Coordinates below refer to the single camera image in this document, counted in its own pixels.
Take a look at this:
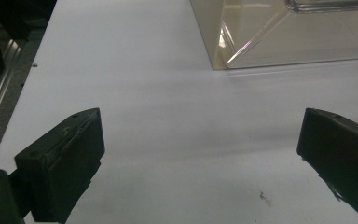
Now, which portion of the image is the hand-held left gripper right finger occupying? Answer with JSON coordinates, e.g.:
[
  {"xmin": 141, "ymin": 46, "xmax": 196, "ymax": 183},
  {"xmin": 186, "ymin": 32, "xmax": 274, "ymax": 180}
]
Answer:
[{"xmin": 296, "ymin": 107, "xmax": 358, "ymax": 224}]

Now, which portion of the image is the clear plastic storage box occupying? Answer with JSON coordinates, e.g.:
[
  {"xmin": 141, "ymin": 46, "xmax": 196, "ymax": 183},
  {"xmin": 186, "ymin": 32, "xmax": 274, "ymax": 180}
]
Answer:
[{"xmin": 189, "ymin": 0, "xmax": 358, "ymax": 71}]

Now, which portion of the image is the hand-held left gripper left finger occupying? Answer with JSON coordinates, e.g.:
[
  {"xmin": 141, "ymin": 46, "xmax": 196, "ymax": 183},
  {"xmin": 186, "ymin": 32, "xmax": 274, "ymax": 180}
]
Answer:
[{"xmin": 14, "ymin": 107, "xmax": 106, "ymax": 224}]

